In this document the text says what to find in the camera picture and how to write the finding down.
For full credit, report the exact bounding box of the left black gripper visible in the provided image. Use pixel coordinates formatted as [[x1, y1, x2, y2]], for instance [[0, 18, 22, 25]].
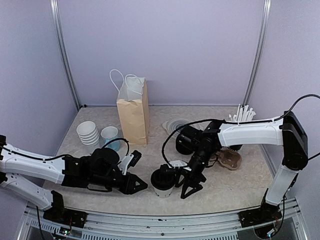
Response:
[[90, 170, 148, 195]]

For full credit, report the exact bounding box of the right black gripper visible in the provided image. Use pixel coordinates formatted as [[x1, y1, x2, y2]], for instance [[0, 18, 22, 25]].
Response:
[[175, 147, 215, 199]]

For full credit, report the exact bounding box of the brown paper bag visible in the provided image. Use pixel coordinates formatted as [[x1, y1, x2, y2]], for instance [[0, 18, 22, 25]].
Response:
[[116, 74, 150, 146]]

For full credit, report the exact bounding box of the white paper coffee cup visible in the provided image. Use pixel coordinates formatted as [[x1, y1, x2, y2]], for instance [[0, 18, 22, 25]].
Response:
[[153, 186, 174, 199]]

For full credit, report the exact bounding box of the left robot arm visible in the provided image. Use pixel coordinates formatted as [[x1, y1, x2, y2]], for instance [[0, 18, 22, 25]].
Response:
[[0, 135, 148, 223]]

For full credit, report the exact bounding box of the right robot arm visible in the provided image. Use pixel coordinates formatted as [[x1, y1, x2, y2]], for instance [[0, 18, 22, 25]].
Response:
[[176, 111, 309, 222]]

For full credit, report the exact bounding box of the black lid stack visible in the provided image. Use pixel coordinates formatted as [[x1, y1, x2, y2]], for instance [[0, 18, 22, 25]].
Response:
[[175, 133, 194, 155]]

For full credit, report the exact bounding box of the cardboard cup carrier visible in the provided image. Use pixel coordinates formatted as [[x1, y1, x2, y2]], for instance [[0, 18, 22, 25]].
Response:
[[210, 148, 243, 171]]

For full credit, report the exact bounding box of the blue ceramic mug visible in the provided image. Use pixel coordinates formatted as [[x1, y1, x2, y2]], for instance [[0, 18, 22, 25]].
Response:
[[100, 126, 120, 152]]

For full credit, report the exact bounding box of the white paper cup stack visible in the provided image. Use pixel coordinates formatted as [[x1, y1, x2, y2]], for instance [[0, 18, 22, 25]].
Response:
[[76, 121, 100, 154]]

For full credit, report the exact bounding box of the black cup of straws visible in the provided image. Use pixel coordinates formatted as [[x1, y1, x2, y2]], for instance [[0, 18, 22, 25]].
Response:
[[229, 104, 256, 123]]

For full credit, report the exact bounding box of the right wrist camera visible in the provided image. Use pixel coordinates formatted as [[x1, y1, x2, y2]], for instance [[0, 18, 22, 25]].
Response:
[[160, 160, 188, 174]]

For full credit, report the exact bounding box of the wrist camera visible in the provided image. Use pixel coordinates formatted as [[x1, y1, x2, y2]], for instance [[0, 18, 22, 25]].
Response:
[[160, 160, 188, 174], [118, 150, 142, 176]]

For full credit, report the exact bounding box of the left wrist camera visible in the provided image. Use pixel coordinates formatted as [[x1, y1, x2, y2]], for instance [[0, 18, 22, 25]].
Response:
[[118, 150, 142, 176]]

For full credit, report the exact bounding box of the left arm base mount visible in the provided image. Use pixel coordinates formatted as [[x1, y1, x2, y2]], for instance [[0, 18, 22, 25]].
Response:
[[43, 190, 88, 229]]

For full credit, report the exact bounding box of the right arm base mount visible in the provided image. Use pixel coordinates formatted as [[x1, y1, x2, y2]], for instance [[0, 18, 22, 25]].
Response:
[[238, 200, 283, 228]]

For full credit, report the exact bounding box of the left aluminium frame post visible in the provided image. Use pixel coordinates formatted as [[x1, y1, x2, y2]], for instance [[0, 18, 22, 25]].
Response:
[[49, 0, 82, 111]]

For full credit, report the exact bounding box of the aluminium frame post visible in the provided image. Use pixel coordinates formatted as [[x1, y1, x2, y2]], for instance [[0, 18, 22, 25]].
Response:
[[242, 0, 272, 105], [49, 0, 82, 111]]

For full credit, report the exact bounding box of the right aluminium frame post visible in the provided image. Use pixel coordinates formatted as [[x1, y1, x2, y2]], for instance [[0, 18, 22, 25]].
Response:
[[242, 0, 272, 105]]

